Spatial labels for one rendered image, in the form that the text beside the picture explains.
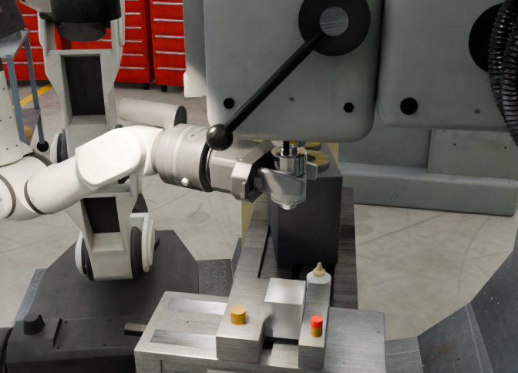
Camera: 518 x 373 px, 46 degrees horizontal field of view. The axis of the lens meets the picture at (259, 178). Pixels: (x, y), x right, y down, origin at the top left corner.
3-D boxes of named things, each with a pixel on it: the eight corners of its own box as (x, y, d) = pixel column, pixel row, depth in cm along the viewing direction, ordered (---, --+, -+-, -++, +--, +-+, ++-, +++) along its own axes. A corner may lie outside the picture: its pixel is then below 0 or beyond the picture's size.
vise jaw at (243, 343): (215, 359, 85) (214, 335, 83) (237, 297, 98) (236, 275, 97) (258, 364, 84) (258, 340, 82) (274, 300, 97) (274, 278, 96)
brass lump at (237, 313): (229, 324, 85) (228, 314, 84) (232, 314, 87) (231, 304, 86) (244, 326, 85) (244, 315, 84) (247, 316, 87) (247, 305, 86)
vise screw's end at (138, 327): (124, 337, 94) (123, 327, 94) (128, 330, 96) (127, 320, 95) (149, 340, 94) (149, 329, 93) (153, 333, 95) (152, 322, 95)
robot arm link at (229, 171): (246, 155, 75) (163, 139, 80) (246, 225, 79) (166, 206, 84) (285, 125, 86) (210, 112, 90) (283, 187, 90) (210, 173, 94)
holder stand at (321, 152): (276, 266, 120) (277, 171, 111) (267, 214, 140) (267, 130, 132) (338, 263, 120) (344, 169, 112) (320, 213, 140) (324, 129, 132)
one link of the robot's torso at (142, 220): (89, 248, 186) (83, 209, 180) (156, 245, 187) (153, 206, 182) (77, 287, 167) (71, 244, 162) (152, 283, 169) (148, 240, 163)
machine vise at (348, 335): (136, 388, 89) (130, 327, 85) (167, 325, 103) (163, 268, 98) (382, 418, 84) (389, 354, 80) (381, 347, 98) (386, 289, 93)
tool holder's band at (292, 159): (310, 162, 78) (311, 156, 78) (274, 165, 78) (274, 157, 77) (303, 149, 82) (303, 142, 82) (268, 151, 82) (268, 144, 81)
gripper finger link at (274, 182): (303, 197, 79) (258, 189, 81) (304, 175, 77) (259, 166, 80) (298, 203, 77) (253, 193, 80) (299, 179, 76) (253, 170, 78)
